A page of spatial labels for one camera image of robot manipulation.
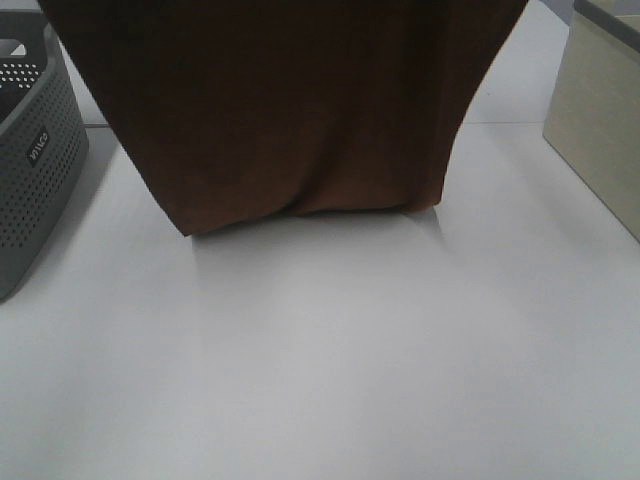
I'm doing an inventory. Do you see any brown towel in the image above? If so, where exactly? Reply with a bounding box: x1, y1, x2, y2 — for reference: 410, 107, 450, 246
41, 1, 525, 236

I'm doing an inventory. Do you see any grey perforated plastic basket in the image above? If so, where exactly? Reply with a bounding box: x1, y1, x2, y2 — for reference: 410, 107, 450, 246
1, 9, 89, 298

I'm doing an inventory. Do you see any beige storage box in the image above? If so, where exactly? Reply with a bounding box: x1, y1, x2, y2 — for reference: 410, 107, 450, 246
543, 1, 639, 237

